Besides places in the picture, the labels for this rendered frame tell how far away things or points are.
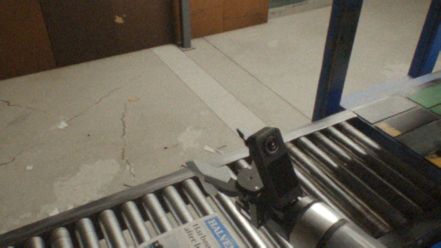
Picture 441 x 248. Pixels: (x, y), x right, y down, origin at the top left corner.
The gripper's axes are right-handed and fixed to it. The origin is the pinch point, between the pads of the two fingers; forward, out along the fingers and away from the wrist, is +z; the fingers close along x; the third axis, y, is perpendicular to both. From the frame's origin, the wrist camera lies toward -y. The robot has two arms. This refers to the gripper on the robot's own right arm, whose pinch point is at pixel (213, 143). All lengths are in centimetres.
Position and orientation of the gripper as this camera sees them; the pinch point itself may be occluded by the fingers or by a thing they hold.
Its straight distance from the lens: 66.3
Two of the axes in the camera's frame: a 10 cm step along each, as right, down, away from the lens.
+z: -6.3, -4.6, 6.3
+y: 1.1, 7.5, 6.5
